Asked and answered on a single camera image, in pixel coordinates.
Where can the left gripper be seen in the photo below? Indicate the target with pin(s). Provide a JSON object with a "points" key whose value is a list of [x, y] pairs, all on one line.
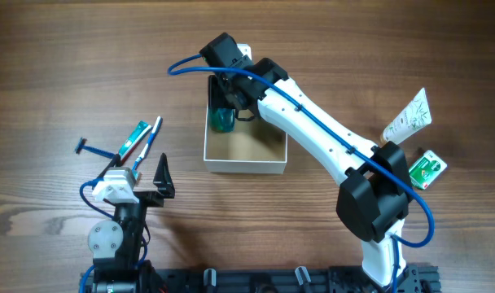
{"points": [[164, 181]]}

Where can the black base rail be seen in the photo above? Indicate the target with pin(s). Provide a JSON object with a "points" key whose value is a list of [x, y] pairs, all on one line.
{"points": [[334, 279]]}

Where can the white lotion tube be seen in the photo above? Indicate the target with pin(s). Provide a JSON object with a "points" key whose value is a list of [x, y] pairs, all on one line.
{"points": [[415, 116]]}

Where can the toothpaste tube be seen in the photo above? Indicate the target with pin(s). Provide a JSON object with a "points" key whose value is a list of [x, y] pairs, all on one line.
{"points": [[137, 135]]}

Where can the green soap bar pack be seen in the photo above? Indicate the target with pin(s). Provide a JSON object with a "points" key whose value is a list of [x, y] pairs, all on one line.
{"points": [[426, 169]]}

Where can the blue disposable razor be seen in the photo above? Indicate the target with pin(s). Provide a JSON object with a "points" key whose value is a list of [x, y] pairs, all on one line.
{"points": [[82, 146]]}

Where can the blue white toothbrush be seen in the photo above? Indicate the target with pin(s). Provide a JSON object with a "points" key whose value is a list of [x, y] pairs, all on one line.
{"points": [[145, 150]]}

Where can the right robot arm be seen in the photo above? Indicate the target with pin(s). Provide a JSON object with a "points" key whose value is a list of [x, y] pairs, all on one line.
{"points": [[374, 194]]}

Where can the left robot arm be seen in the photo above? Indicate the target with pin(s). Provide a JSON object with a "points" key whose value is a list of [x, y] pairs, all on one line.
{"points": [[117, 244]]}

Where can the blue mouthwash bottle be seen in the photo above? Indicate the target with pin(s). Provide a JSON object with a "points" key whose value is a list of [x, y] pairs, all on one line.
{"points": [[221, 120]]}

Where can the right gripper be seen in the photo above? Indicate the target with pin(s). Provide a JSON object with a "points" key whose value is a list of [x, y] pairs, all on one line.
{"points": [[226, 81]]}

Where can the open white cardboard box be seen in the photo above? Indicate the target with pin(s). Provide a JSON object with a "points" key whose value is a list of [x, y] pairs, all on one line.
{"points": [[254, 146]]}

